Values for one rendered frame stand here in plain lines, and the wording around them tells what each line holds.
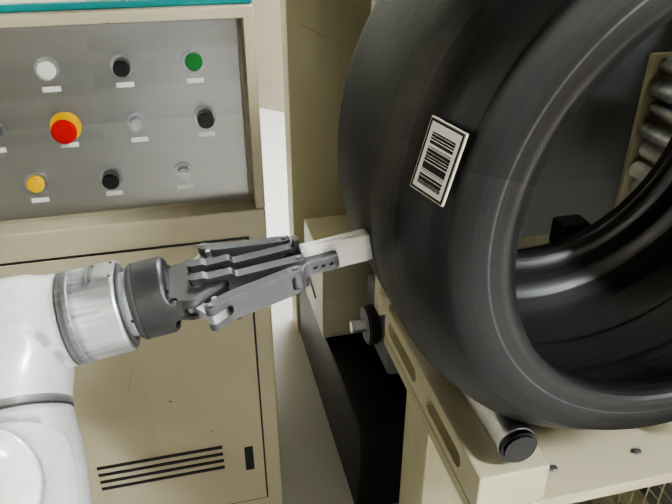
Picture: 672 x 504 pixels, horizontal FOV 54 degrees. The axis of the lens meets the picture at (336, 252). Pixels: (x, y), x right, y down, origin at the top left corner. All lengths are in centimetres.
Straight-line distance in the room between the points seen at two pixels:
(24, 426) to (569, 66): 51
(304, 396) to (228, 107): 117
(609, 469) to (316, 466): 116
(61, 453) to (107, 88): 76
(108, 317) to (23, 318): 7
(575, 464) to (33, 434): 64
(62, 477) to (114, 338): 12
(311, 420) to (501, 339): 151
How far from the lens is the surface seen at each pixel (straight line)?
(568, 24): 52
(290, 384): 220
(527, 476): 82
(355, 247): 65
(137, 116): 123
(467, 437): 84
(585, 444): 95
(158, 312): 62
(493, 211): 53
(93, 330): 62
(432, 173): 52
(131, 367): 144
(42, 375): 63
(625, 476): 93
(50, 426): 61
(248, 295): 60
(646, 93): 126
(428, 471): 136
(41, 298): 64
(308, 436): 203
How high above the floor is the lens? 145
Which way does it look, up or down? 30 degrees down
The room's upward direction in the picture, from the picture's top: straight up
